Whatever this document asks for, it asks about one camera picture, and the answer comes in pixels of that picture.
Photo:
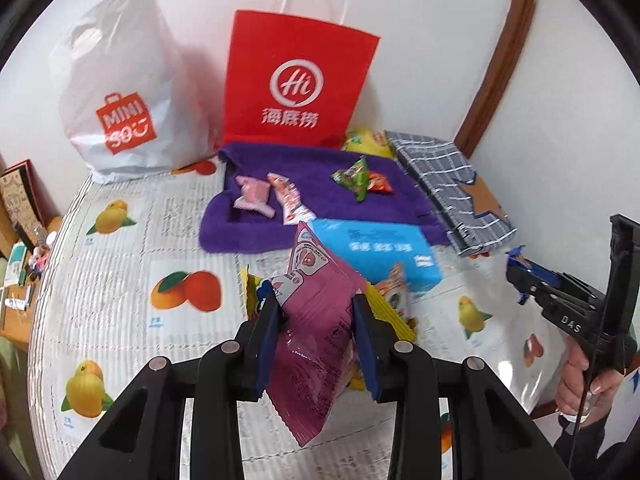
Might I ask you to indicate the yellow snack bag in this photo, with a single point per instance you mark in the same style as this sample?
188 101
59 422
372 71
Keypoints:
367 142

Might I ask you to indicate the pink white candy stick packet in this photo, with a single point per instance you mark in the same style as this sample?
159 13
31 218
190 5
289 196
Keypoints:
290 200

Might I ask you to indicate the person's right forearm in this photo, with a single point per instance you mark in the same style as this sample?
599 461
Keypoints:
590 460

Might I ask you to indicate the purple towel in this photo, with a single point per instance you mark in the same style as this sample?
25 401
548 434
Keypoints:
310 170

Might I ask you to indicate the wooden nightstand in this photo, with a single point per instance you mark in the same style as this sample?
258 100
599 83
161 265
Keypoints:
20 320

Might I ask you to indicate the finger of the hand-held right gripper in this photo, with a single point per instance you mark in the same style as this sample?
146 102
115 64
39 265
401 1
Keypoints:
530 287
550 277

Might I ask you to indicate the brown wooden door frame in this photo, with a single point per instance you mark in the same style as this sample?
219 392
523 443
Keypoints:
505 60

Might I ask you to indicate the fruit print tablecloth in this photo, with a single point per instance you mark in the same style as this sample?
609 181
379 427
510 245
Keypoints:
125 280

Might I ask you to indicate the white tube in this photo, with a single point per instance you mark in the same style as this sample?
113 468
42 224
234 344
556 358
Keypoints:
15 303

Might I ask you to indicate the red paper bag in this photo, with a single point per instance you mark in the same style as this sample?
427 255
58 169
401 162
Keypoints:
250 60

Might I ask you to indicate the yellow triangular snack packet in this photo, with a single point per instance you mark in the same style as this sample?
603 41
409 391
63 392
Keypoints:
397 321

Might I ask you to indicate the pale pink snack packet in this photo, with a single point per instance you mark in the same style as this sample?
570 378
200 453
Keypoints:
252 195

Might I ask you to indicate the small red snack packet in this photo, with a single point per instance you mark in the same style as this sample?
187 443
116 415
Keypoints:
381 184

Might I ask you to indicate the pink panda triangular packet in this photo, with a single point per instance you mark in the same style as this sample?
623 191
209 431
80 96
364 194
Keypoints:
395 287

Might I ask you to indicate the patterned brown notebook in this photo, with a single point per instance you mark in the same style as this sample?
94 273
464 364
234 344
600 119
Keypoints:
17 195

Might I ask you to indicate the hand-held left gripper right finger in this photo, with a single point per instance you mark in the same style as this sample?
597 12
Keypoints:
365 345

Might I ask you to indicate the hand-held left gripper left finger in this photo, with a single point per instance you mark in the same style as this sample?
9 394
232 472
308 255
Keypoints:
270 340

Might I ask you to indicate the white plastic shopping bag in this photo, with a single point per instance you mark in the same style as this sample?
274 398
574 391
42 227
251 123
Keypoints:
130 60

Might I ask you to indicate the blue tissue pack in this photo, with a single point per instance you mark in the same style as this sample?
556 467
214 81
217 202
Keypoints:
370 245

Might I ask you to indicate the grey plaid cloth with star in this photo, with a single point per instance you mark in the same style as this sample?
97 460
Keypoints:
440 170

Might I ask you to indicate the teal white box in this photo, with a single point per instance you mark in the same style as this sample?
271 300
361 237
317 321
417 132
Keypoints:
17 264

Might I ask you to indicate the person's right hand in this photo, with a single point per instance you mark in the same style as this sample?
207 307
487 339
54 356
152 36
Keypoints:
572 385

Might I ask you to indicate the green snack packet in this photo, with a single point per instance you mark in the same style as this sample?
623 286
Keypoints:
355 180

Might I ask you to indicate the magenta snack packet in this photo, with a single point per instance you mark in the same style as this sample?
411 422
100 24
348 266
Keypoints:
315 320

